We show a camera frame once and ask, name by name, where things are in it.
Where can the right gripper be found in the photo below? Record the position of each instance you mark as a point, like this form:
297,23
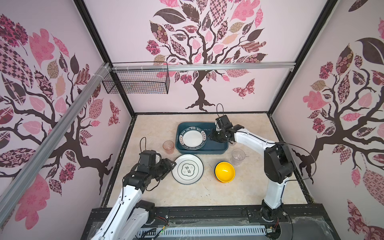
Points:
211,133

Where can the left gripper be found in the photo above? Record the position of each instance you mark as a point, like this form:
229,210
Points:
165,163

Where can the white plate clover motif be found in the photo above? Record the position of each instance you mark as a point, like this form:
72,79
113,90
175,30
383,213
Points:
188,170

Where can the white plate green lettered rim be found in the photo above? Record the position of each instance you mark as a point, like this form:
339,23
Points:
192,138

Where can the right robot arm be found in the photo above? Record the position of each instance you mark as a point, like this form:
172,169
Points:
278,162

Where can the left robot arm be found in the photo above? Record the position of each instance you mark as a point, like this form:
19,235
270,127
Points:
130,212

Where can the teal plastic bin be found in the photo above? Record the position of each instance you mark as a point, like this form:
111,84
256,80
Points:
209,148

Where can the pink plastic cup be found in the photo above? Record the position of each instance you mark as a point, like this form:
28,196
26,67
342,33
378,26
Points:
169,147

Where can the clear cup front right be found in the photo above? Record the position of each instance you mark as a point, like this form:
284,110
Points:
238,157

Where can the blue bowl under yellow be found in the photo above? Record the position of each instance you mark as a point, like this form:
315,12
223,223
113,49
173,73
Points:
216,174

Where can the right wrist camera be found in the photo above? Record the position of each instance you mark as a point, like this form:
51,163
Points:
223,123

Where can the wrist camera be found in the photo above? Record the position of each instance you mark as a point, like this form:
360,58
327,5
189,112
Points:
148,160
223,123

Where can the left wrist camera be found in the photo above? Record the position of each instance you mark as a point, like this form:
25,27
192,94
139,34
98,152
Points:
148,160

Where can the white slotted cable duct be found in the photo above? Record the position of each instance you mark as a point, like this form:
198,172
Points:
219,231

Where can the aluminium rail back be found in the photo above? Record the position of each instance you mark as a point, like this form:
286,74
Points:
203,67

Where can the aluminium rail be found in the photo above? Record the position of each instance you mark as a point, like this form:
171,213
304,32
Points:
23,180
203,67

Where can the black wire basket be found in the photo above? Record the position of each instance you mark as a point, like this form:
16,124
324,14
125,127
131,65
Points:
138,78

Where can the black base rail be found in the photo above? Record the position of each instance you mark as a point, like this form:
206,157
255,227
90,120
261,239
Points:
295,222

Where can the aluminium rail left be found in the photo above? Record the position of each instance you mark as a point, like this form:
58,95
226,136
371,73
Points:
23,180

